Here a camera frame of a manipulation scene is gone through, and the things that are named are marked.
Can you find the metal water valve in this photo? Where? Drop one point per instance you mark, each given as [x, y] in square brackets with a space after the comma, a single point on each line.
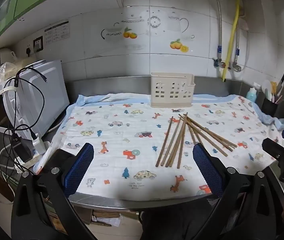
[236, 67]
[218, 63]

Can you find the cream plastic utensil holder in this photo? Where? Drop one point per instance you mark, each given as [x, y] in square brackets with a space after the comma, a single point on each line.
[162, 80]

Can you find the white microwave oven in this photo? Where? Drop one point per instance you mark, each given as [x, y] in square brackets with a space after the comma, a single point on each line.
[44, 92]

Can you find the wall socket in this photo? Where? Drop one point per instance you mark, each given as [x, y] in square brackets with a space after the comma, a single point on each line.
[38, 44]

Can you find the green wall cabinet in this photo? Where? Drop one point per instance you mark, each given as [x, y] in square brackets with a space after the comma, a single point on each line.
[19, 5]

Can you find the pile of wooden chopsticks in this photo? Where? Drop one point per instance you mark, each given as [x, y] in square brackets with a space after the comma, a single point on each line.
[181, 140]

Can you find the wall notice sticker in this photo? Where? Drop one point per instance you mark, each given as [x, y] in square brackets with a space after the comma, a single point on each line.
[57, 33]

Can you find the white power adapter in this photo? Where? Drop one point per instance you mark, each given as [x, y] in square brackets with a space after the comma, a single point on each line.
[39, 145]

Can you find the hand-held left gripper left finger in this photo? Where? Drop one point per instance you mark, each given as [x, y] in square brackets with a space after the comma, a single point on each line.
[82, 165]

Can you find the printed cartoon blanket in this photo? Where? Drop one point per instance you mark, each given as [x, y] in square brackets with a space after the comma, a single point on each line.
[119, 135]

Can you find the teapot and fruit wall decal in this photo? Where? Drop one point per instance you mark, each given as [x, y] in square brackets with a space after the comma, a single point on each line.
[132, 33]

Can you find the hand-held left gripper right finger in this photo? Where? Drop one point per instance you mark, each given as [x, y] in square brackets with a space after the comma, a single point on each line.
[206, 170]

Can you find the white spatula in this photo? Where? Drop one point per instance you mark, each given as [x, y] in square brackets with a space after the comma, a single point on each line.
[266, 86]

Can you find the teal plastic bottle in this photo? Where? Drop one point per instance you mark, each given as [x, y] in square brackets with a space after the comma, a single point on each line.
[251, 95]

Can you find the person's leg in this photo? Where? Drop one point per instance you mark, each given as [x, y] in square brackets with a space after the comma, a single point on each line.
[176, 222]

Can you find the white kettle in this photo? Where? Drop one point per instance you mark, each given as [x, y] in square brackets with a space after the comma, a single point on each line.
[5, 55]

